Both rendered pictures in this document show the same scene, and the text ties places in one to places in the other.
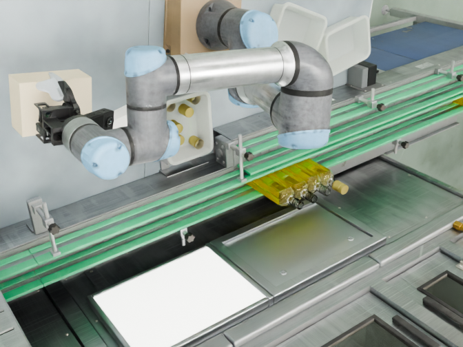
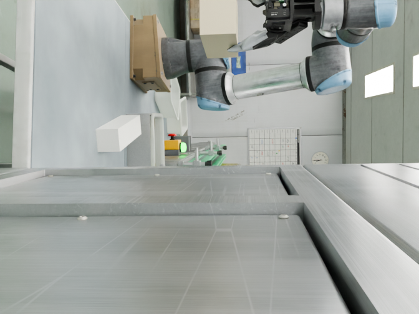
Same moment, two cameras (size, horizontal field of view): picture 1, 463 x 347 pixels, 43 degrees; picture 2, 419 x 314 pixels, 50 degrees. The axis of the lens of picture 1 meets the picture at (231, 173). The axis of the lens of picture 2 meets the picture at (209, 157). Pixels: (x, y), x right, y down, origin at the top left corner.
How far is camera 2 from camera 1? 1.54 m
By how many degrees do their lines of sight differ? 54
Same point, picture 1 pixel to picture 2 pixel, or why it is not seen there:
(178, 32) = (153, 53)
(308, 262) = not seen: hidden behind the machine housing
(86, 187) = not seen: hidden behind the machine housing
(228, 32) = (201, 50)
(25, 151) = (78, 137)
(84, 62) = (105, 58)
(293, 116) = (341, 58)
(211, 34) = (179, 57)
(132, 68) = not seen: outside the picture
